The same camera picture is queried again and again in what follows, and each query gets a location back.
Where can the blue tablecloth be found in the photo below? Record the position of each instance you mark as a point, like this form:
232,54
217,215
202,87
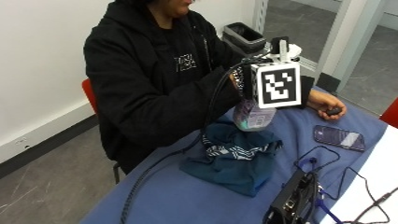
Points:
186,199

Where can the red chair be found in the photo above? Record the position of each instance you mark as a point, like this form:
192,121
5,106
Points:
89,93
390,113

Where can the black electronics box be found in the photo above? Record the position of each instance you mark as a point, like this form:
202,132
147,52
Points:
292,199

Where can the dark smartphone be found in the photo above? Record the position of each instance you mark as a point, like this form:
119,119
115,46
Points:
338,138

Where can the black waste bin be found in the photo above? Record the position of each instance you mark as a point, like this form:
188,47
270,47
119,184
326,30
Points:
244,36

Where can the small black object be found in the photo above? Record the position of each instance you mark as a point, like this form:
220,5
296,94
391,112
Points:
334,111

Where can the translucent purple pouch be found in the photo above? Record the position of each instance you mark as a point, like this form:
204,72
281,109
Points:
253,118

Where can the white cube of black markers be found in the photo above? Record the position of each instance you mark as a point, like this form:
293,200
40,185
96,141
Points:
277,84

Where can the black and white glove mount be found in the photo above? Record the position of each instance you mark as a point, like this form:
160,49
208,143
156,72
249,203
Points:
281,48

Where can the the person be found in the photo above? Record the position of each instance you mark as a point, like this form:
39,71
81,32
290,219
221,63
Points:
136,77

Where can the teal cloth with striped trim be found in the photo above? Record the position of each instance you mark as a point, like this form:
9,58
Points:
236,161

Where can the white round container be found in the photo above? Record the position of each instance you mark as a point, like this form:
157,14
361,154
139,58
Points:
294,51

